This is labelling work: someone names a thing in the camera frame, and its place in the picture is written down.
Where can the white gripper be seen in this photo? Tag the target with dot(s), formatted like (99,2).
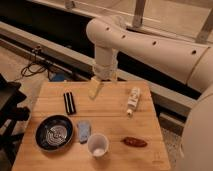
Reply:
(104,68)

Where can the dark ceramic bowl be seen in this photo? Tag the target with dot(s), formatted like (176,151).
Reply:
(54,133)

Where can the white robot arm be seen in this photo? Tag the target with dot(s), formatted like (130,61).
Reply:
(189,63)

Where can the black rectangular remote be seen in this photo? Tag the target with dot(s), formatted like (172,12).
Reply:
(69,103)

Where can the blue grey cloth piece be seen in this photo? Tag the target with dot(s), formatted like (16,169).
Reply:
(84,131)

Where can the white tube bottle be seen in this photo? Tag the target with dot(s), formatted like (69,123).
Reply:
(133,100)

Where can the blue object on floor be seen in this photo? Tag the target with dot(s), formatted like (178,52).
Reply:
(58,78)

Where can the brown chili pepper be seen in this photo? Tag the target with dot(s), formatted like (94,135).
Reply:
(134,142)

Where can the black tripod stand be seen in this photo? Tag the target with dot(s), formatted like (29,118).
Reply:
(10,97)

